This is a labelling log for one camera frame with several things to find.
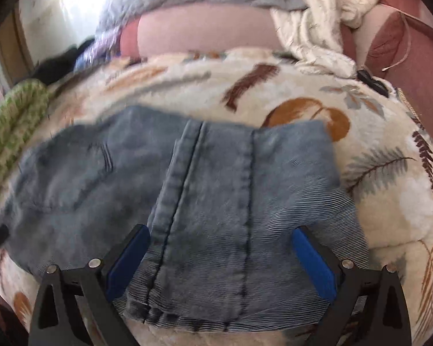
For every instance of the white floral cloth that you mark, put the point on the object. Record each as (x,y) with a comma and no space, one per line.
(310,18)

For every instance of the blue denim pants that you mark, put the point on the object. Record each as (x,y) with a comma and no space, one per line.
(209,194)

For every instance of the green patterned rolled quilt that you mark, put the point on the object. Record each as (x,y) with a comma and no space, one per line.
(14,115)

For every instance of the black clothing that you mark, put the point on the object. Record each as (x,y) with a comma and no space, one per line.
(57,63)

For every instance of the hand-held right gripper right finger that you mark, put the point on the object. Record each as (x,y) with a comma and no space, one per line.
(315,263)

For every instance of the small black device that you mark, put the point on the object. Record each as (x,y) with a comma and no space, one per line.
(373,81)

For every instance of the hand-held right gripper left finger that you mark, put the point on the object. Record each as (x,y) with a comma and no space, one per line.
(126,263)

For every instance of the leaf print fleece blanket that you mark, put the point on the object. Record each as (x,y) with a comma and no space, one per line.
(202,79)

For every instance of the red and pink headboard cushion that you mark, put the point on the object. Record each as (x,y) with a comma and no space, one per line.
(400,39)

